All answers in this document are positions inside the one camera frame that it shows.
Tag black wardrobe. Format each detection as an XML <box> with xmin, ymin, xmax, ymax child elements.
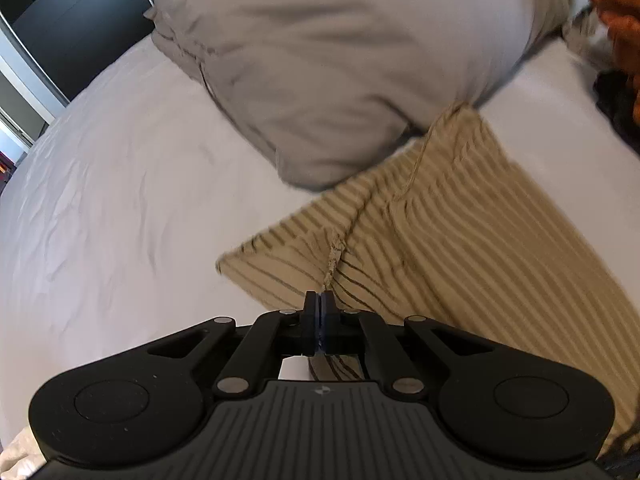
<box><xmin>0</xmin><ymin>0</ymin><xmax>151</xmax><ymax>106</ymax></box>

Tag rust red fleece blanket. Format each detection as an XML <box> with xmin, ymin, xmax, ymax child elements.
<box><xmin>586</xmin><ymin>0</ymin><xmax>640</xmax><ymax>73</ymax></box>

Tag white bed sheet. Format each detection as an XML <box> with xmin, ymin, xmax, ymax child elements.
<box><xmin>0</xmin><ymin>30</ymin><xmax>640</xmax><ymax>480</ymax></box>

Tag beige striped drawstring pants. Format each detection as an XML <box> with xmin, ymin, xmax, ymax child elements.
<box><xmin>215</xmin><ymin>102</ymin><xmax>640</xmax><ymax>461</ymax></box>

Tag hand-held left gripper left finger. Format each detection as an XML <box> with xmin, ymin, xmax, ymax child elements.
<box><xmin>147</xmin><ymin>292</ymin><xmax>319</xmax><ymax>401</ymax></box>

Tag grey pillow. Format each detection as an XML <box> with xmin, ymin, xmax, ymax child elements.
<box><xmin>142</xmin><ymin>0</ymin><xmax>576</xmax><ymax>192</ymax></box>

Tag black folded garment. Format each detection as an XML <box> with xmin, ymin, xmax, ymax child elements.
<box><xmin>592</xmin><ymin>69</ymin><xmax>640</xmax><ymax>153</ymax></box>

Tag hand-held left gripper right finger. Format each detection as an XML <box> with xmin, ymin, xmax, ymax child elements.
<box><xmin>320</xmin><ymin>291</ymin><xmax>493</xmax><ymax>401</ymax></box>

